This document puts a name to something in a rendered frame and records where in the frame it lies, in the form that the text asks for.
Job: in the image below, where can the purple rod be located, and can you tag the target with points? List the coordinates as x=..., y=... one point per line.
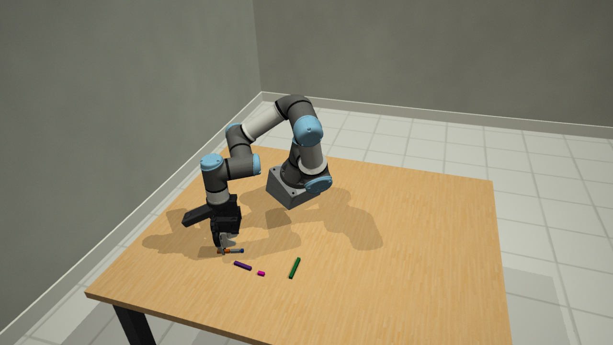
x=244, y=266

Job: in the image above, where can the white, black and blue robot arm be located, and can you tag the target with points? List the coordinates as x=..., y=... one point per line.
x=306, y=166

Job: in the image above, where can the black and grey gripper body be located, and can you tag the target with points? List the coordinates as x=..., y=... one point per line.
x=227, y=218

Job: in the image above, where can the green rod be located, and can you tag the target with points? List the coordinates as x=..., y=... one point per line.
x=294, y=268

